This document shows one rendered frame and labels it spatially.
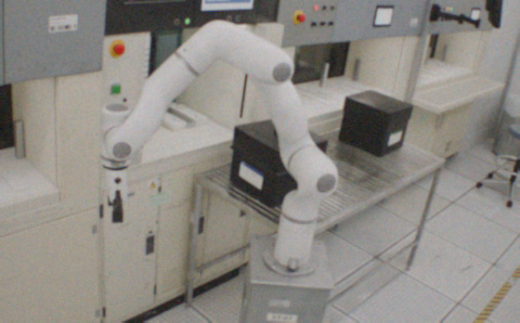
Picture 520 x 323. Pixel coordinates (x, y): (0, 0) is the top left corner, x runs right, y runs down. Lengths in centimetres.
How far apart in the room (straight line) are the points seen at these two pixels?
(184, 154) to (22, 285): 85
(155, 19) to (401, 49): 201
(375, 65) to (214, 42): 241
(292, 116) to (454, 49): 364
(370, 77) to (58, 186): 239
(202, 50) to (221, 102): 120
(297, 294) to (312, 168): 45
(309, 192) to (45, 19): 97
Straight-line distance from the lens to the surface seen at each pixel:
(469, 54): 499
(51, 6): 173
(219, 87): 255
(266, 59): 137
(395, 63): 361
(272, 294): 178
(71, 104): 187
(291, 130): 154
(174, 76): 137
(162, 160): 220
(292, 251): 177
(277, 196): 213
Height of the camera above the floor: 182
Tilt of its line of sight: 24 degrees down
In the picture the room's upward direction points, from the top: 8 degrees clockwise
